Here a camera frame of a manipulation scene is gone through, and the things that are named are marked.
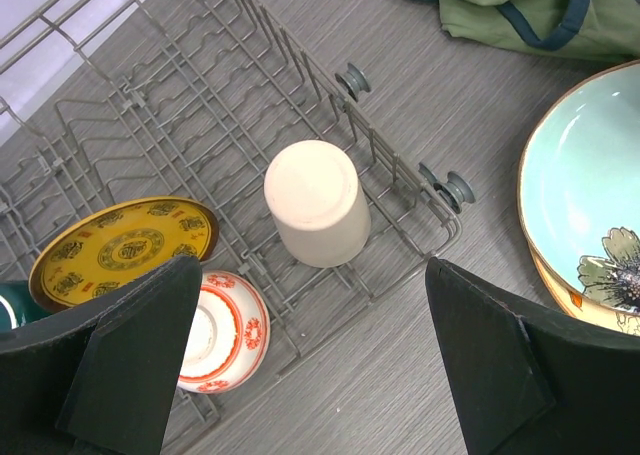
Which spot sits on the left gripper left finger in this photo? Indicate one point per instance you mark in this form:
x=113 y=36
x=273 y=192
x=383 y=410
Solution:
x=100 y=378

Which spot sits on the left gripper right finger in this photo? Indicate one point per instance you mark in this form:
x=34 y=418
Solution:
x=526 y=379

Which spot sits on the cream bird plate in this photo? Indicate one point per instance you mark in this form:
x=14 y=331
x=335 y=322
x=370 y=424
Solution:
x=576 y=306

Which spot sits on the yellow patterned small plate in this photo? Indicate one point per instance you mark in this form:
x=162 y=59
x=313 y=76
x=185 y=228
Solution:
x=112 y=247

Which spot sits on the green flower plate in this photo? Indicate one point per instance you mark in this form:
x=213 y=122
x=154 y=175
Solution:
x=578 y=189

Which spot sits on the beige tumbler cup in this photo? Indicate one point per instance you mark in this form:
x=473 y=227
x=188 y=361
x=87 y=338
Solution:
x=317 y=203

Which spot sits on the dark green mug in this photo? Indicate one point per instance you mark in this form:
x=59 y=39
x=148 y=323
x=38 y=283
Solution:
x=18 y=308

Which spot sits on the white orange patterned bowl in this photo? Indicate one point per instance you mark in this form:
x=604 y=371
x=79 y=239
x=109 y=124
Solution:
x=229 y=336

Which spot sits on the green shirt with blue trim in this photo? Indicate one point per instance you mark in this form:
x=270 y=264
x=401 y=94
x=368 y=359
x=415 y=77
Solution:
x=600 y=30

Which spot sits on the grey wire dish rack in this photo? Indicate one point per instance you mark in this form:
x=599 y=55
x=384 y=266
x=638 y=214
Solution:
x=103 y=101

